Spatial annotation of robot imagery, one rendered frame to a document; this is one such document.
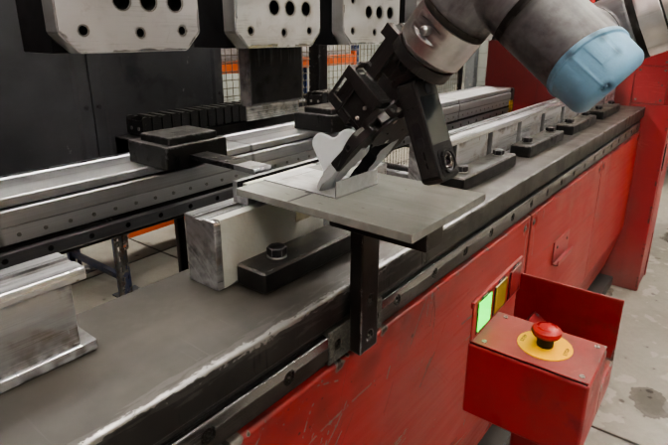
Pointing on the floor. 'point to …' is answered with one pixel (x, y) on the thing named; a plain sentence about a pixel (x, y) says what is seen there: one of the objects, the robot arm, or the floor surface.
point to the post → (318, 68)
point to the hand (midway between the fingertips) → (343, 183)
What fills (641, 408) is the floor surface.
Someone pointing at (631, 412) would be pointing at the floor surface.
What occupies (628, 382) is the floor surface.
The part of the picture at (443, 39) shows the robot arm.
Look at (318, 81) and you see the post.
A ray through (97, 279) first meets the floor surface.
